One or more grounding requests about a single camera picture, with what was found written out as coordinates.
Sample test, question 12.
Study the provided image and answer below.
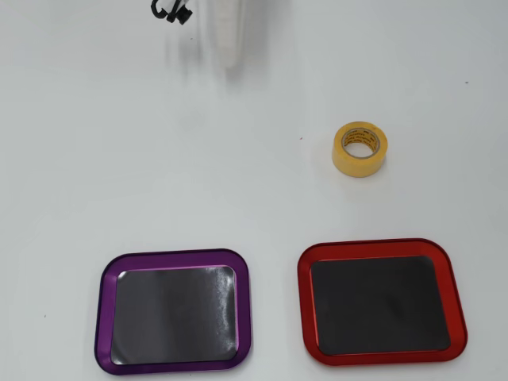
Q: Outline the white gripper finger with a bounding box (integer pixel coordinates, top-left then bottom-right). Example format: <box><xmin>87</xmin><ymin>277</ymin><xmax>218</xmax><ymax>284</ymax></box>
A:
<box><xmin>215</xmin><ymin>0</ymin><xmax>248</xmax><ymax>79</ymax></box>

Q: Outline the yellow masking tape roll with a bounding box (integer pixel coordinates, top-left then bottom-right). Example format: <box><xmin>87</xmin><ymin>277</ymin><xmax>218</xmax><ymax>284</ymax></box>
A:
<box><xmin>331</xmin><ymin>122</ymin><xmax>388</xmax><ymax>178</ymax></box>

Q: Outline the red metal dish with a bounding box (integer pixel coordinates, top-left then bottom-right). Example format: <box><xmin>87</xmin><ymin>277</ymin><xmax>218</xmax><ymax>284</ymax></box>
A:
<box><xmin>296</xmin><ymin>237</ymin><xmax>469</xmax><ymax>367</ymax></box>

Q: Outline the purple metal dish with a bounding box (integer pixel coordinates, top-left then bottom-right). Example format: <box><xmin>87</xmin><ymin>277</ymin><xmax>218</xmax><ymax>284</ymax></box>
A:
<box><xmin>94</xmin><ymin>248</ymin><xmax>253</xmax><ymax>376</ymax></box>

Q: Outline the black cable clip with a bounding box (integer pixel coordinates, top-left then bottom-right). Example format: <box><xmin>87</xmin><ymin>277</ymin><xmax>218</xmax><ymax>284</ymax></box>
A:
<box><xmin>167</xmin><ymin>5</ymin><xmax>194</xmax><ymax>25</ymax></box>

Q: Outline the black cable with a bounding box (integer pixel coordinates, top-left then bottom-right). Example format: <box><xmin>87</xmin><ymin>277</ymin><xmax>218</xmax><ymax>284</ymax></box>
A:
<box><xmin>150</xmin><ymin>0</ymin><xmax>172</xmax><ymax>21</ymax></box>

